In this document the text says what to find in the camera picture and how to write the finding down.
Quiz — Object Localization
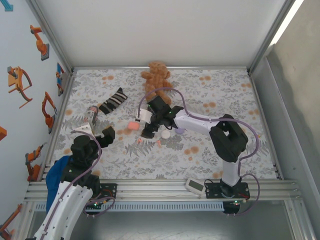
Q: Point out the white slotted cable duct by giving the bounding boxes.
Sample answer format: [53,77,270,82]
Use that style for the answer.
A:
[34,201,225,213]

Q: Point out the orange claw arm wall sticker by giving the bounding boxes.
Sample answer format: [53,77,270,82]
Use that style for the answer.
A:
[41,91,58,135]

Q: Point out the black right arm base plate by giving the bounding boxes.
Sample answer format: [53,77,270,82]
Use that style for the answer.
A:
[204,178,251,201]

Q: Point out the black striped sock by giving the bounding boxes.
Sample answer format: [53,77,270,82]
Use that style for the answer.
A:
[98,87,128,116]

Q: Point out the white digital timer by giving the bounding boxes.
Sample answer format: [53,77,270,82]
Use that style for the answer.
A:
[184,177,206,196]

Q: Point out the blue gantry wall sticker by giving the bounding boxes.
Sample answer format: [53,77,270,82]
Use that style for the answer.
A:
[55,62,67,97]

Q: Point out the wide aluminium frame rail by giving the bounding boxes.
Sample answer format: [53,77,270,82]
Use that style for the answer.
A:
[23,174,305,202]

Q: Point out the orange claw machine wall sticker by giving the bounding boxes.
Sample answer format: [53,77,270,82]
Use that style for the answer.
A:
[7,65,34,109]

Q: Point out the aluminium frame post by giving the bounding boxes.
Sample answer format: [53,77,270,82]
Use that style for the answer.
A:
[246,0,305,76]
[26,0,76,76]

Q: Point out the thin aluminium frame rail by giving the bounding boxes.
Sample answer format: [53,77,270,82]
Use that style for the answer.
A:
[249,71,283,180]
[72,65,251,71]
[39,71,77,180]

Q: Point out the blue cloth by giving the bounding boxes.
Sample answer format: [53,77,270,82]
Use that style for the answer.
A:
[45,154,74,214]

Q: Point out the brown teddy bear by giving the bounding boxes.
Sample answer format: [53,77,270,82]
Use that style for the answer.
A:
[140,61,174,106]

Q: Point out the floral print table mat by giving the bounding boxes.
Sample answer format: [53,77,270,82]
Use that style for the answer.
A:
[47,67,280,180]

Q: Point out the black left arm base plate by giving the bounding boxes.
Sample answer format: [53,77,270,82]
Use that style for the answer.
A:
[98,183,118,201]

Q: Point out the flag print glasses case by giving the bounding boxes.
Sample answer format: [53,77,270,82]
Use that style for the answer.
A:
[84,105,99,127]

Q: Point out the blue machine wall sticker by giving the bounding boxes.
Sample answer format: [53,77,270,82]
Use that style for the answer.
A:
[0,0,15,12]

